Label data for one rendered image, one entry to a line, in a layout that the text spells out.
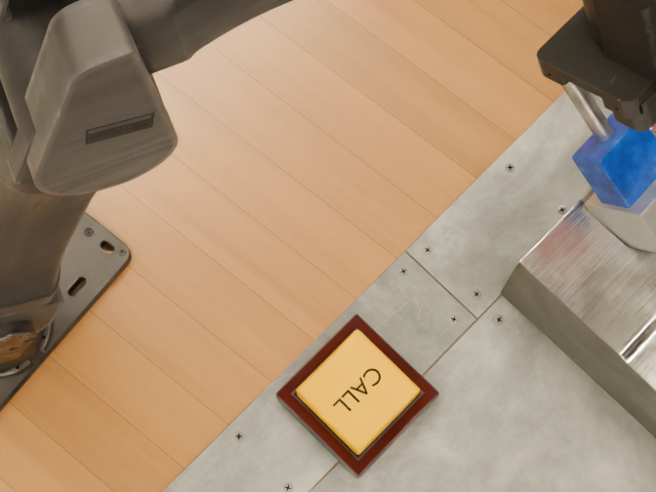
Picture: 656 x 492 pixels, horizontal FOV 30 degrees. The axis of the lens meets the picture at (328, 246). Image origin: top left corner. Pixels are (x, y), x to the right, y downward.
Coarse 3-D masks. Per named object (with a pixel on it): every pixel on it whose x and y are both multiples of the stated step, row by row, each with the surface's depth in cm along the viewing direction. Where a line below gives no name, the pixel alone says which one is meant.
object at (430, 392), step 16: (352, 320) 85; (336, 336) 84; (368, 336) 84; (320, 352) 84; (384, 352) 84; (304, 368) 84; (400, 368) 84; (288, 384) 83; (416, 384) 83; (288, 400) 83; (304, 416) 83; (320, 432) 83; (336, 448) 82; (384, 448) 82; (352, 464) 82; (368, 464) 82
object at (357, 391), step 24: (360, 336) 83; (336, 360) 82; (360, 360) 82; (384, 360) 82; (312, 384) 82; (336, 384) 82; (360, 384) 82; (384, 384) 82; (408, 384) 82; (312, 408) 82; (336, 408) 81; (360, 408) 81; (384, 408) 81; (336, 432) 82; (360, 432) 81
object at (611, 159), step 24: (576, 96) 74; (600, 120) 74; (600, 144) 75; (624, 144) 75; (648, 144) 76; (600, 168) 74; (624, 168) 75; (648, 168) 76; (600, 192) 77; (624, 192) 75; (648, 192) 76; (600, 216) 79; (624, 216) 76; (648, 216) 75; (624, 240) 79; (648, 240) 76
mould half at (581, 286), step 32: (576, 224) 79; (544, 256) 79; (576, 256) 79; (608, 256) 79; (640, 256) 79; (512, 288) 84; (544, 288) 79; (576, 288) 78; (608, 288) 78; (640, 288) 78; (544, 320) 84; (576, 320) 78; (608, 320) 78; (640, 320) 78; (576, 352) 84; (608, 352) 78; (640, 352) 77; (608, 384) 84; (640, 384) 78; (640, 416) 83
